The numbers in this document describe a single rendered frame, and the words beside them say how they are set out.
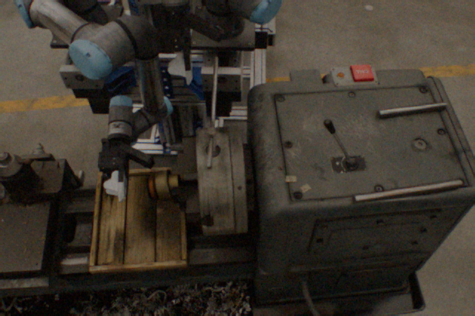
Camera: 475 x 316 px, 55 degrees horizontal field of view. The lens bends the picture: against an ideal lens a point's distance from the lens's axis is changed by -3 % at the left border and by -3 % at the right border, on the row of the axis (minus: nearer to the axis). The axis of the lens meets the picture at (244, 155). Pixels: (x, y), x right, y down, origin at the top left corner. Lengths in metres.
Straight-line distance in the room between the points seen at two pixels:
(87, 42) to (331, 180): 0.71
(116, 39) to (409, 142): 0.82
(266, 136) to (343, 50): 2.19
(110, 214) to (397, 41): 2.56
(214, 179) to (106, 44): 0.45
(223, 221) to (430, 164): 0.57
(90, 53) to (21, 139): 1.91
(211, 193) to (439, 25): 2.89
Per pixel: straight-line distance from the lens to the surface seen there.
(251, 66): 2.91
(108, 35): 1.30
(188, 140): 1.36
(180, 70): 1.22
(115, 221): 1.60
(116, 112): 1.53
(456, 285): 2.62
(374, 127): 1.33
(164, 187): 1.37
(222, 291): 1.81
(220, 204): 1.25
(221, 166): 1.24
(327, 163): 1.24
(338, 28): 3.59
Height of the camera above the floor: 2.27
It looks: 55 degrees down
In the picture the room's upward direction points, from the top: straight up
